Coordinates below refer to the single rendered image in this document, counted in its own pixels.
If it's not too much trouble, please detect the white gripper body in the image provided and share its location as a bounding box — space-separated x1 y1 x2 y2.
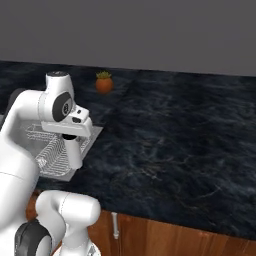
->
40 115 94 139

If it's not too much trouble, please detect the white bottle with black cap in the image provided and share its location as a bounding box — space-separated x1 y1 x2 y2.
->
62 133 84 171

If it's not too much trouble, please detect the orange potted green plant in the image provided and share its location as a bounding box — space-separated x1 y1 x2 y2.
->
94 70 115 95

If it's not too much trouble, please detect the wire dish rack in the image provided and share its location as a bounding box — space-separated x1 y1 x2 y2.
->
23 122 93 178

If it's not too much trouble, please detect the white cupboard door handle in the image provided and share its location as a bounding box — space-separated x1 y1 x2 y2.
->
111 211 120 241

